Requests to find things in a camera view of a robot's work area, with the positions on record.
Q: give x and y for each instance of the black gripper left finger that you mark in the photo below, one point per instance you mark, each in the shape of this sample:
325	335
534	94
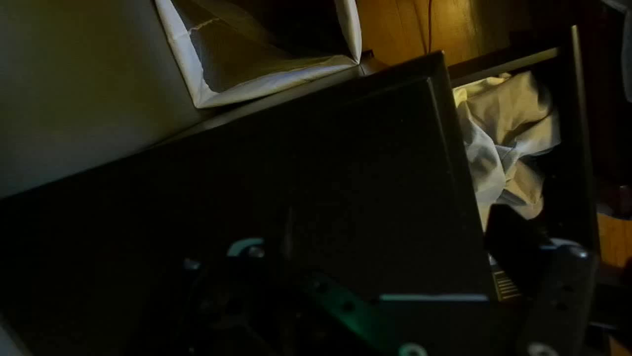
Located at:
278	309

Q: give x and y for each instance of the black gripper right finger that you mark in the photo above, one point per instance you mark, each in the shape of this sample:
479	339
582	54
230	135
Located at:
560	298

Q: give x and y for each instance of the grey white shirt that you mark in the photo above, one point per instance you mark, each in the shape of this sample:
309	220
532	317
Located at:
507	131

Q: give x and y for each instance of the black dresser drawer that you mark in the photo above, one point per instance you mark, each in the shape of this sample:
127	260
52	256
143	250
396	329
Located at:
580	165

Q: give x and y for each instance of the dark desk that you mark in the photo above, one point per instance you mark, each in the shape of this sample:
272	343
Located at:
264	199

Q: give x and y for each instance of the white open box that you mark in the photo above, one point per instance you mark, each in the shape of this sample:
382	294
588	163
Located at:
264	66

